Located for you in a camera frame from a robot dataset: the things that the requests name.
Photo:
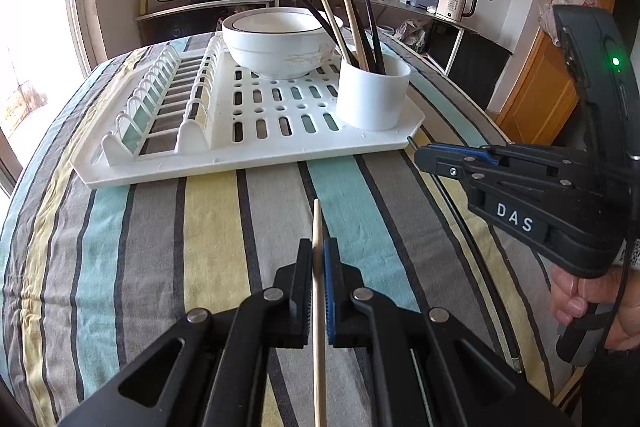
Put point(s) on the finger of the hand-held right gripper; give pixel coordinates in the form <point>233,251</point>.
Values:
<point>530,155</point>
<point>435,164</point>

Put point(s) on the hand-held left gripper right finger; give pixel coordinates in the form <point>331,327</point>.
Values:
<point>330,297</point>

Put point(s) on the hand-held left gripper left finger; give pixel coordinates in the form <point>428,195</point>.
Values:
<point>307,297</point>

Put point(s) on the white utensil cup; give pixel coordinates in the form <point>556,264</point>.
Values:
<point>370,102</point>

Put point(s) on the person's right hand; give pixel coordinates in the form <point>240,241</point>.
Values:
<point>567,302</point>

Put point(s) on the wooden door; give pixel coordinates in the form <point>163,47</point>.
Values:
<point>535,97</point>

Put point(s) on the black side cabinet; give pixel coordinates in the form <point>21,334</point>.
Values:
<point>475,62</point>

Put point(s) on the hanging plastic bag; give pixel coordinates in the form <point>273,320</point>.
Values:
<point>547,2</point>

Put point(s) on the white plastic dish rack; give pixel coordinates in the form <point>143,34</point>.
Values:
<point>225,158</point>

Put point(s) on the striped tablecloth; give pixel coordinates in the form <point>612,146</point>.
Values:
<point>150,257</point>

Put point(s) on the white electric kettle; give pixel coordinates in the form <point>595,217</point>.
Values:
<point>452,2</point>

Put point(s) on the large white bowl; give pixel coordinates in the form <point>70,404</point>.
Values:
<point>280,54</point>

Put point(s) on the white bowl with black rim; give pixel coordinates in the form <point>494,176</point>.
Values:
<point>280,23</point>

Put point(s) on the dark kitchen counter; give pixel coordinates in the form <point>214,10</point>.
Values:
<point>175,24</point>

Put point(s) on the window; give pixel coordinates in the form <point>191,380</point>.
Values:
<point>35,32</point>

